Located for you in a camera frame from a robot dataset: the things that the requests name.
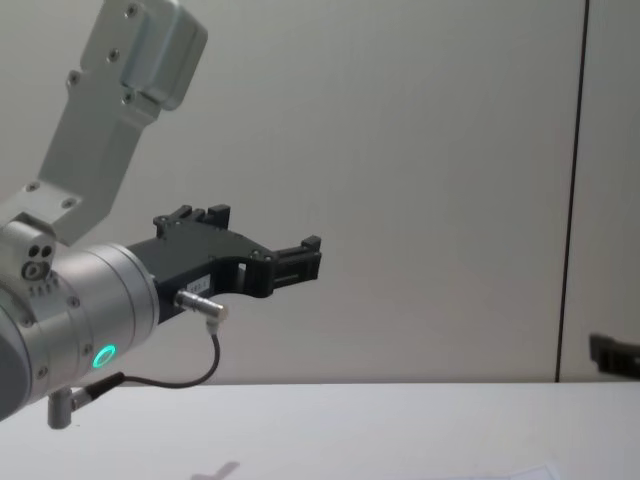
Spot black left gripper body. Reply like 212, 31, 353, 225
126, 225, 275, 326

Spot white table cloth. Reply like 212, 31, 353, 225
0, 382, 640, 480

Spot thin dark cable silver plugs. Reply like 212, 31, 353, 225
46, 288, 232, 431

